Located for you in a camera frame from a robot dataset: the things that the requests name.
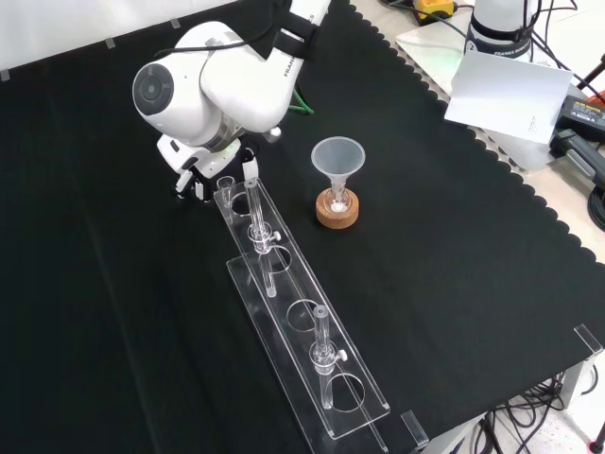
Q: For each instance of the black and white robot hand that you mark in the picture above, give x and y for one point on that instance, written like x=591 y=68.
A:
x=189 y=158

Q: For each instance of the translucent plastic funnel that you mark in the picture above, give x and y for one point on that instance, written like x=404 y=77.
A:
x=338 y=156

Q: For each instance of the clear acrylic funnel stand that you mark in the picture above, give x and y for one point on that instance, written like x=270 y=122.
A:
x=307 y=340

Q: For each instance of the small round-bottom glass flask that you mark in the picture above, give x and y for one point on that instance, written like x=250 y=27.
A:
x=338 y=205

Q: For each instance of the black bench cloth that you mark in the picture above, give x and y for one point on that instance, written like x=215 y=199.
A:
x=94 y=284

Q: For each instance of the yellow stop button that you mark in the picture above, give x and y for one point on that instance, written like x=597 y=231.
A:
x=432 y=9

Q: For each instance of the pale board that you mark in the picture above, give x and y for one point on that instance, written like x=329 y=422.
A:
x=508 y=94

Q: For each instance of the clear cloth clamp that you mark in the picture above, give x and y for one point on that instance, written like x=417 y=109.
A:
x=588 y=341
x=414 y=430

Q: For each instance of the black clamp tool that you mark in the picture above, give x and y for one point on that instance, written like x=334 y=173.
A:
x=574 y=153

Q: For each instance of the black power adapter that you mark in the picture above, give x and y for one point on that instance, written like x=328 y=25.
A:
x=583 y=116

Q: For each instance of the black tripod leg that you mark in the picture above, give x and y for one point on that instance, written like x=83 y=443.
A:
x=592 y=75

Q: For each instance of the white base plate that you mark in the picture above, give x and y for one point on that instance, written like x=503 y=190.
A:
x=425 y=52

